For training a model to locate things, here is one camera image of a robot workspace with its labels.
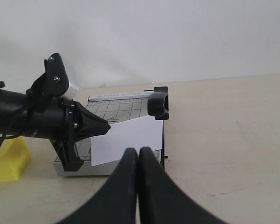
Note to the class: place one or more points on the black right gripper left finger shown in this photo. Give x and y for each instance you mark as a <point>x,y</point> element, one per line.
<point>115,201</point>

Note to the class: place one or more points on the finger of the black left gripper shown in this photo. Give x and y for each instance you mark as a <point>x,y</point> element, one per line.
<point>88,124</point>

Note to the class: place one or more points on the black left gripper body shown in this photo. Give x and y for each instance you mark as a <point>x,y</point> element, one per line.
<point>60,123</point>

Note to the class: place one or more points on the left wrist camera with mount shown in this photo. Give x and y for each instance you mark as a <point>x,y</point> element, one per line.
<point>58,80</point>

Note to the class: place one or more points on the grey paper cutter base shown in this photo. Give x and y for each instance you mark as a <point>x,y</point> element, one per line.
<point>114,108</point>

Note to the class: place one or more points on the yellow cube block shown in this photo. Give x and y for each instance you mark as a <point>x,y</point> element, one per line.
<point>14,158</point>

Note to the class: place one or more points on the white paper sheet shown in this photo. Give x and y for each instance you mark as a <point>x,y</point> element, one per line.
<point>136,133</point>

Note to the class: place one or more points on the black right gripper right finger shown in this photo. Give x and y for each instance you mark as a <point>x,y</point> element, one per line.
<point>161,201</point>

